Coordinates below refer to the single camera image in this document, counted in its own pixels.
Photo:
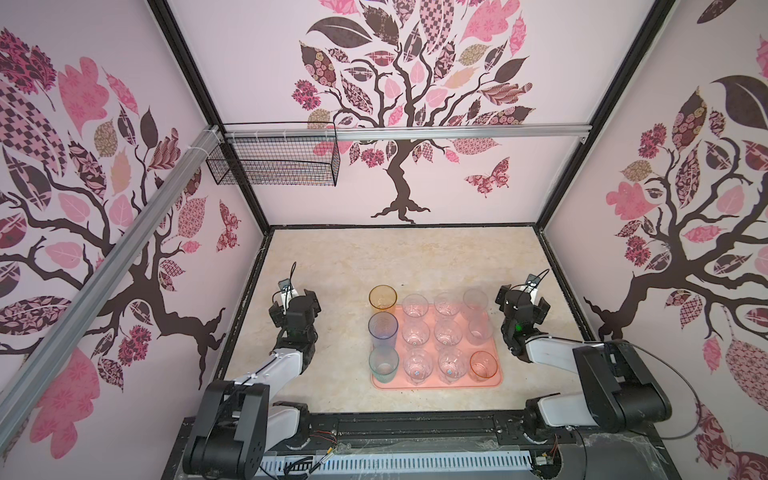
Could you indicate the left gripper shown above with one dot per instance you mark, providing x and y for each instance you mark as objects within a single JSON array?
[{"x": 278, "y": 316}]

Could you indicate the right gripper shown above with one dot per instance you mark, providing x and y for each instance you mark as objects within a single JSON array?
[{"x": 541, "y": 311}]

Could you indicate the pale pink cup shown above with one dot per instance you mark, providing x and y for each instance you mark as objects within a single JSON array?
[{"x": 479, "y": 331}]

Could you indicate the clear cup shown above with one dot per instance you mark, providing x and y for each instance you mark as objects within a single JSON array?
[
  {"x": 447, "y": 305},
  {"x": 447, "y": 333},
  {"x": 475, "y": 303},
  {"x": 418, "y": 366},
  {"x": 453, "y": 365},
  {"x": 415, "y": 333},
  {"x": 415, "y": 306}
]

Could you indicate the orange-pink cup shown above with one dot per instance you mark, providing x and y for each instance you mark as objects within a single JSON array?
[{"x": 483, "y": 366}]

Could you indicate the blue-grey plastic cup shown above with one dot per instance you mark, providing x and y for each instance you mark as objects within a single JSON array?
[{"x": 383, "y": 328}]

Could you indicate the pink tray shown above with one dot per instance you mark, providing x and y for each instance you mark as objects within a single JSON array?
[{"x": 436, "y": 352}]

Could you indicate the teal plastic cup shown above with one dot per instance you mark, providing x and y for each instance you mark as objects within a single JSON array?
[{"x": 384, "y": 363}]

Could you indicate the amber plastic cup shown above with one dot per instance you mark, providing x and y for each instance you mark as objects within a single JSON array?
[{"x": 383, "y": 298}]

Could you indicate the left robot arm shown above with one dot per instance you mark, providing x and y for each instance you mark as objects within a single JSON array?
[{"x": 237, "y": 420}]

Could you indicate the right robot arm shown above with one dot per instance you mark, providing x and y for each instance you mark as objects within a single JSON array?
[{"x": 618, "y": 391}]

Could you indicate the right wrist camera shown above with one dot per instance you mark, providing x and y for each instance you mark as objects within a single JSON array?
[{"x": 531, "y": 284}]

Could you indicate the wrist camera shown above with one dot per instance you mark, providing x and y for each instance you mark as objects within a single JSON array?
[
  {"x": 286, "y": 291},
  {"x": 531, "y": 284}
]

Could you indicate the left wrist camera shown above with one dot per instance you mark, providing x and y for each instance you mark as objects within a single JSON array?
[{"x": 286, "y": 291}]

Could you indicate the white slotted cable duct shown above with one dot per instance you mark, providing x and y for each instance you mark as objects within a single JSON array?
[{"x": 335, "y": 464}]

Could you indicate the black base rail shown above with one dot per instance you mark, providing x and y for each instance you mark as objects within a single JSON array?
[{"x": 562, "y": 453}]

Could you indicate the black wire basket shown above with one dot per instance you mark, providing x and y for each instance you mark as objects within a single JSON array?
[{"x": 292, "y": 153}]

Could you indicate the back aluminium rail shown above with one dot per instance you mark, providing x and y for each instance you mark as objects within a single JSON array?
[{"x": 414, "y": 133}]

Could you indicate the aluminium rail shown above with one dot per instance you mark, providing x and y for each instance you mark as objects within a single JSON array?
[
  {"x": 414, "y": 133},
  {"x": 33, "y": 378}
]

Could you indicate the left aluminium rail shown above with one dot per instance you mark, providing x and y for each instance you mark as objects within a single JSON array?
[{"x": 33, "y": 378}]

